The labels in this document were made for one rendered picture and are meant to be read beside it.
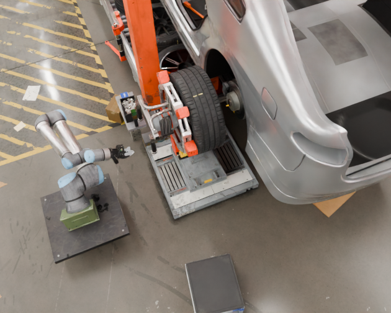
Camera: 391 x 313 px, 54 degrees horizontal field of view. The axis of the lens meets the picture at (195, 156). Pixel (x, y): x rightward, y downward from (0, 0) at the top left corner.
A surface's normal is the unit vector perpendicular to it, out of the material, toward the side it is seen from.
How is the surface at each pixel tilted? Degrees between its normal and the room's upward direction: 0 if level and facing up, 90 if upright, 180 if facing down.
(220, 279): 0
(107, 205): 0
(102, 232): 0
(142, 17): 90
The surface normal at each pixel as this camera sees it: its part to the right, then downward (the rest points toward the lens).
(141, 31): 0.38, 0.77
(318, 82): 0.12, -0.22
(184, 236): -0.02, -0.54
